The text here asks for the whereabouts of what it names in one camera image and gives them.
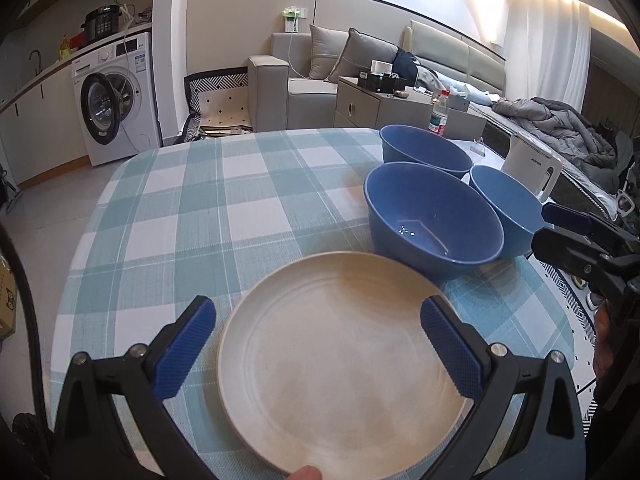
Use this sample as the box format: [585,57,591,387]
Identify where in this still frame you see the grey cushion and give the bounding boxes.
[307,24,351,81]
[325,29,401,83]

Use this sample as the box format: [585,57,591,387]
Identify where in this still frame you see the white charging cable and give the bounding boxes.
[287,32,311,81]

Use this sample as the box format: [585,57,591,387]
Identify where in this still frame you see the black cable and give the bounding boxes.
[0,225,53,466]

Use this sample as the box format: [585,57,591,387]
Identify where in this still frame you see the white curtain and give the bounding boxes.
[502,0,593,111]

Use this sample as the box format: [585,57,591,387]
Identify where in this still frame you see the grey sofa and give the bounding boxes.
[247,20,508,133]

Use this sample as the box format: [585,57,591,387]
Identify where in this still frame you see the yellow printed cardboard box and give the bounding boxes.
[0,255,18,341]

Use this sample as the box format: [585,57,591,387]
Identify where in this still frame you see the white coffee table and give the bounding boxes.
[447,137,511,171]

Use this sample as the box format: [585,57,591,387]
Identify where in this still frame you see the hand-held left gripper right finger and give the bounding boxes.
[420,296,587,480]

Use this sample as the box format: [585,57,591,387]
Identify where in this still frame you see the dark blue garment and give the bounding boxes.
[391,49,421,88]

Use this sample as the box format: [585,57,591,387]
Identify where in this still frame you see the cream round plate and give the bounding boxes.
[216,251,482,478]

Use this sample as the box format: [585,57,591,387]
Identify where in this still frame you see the patterned cushions on floor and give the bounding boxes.
[182,72,256,143]

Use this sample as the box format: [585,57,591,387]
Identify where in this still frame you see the white kitchen counter cabinet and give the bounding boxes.
[0,47,93,188]

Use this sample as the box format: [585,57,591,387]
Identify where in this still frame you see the grey padded jacket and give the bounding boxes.
[492,96,621,186]

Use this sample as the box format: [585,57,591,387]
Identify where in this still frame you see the white electric kettle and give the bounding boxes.
[500,135,563,204]

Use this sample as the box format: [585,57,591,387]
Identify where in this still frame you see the black box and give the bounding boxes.
[357,71,406,93]

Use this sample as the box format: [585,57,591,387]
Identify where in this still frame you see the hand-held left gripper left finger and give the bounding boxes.
[52,296,217,480]

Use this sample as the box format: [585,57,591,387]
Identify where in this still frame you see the white washing machine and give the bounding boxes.
[70,31,163,167]

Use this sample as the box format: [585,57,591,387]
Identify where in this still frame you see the black pressure cooker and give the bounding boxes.
[82,5,125,45]

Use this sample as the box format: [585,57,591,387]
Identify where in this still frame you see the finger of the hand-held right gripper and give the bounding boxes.
[531,227,631,293]
[542,202,640,256]

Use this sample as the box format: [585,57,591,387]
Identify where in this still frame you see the blue bowl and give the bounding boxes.
[469,165,551,259]
[363,161,504,281]
[379,124,474,179]

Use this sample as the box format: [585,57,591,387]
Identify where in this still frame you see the grey side cabinet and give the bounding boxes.
[334,76,488,146]

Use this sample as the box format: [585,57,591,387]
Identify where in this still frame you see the plastic water bottle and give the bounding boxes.
[428,89,451,136]

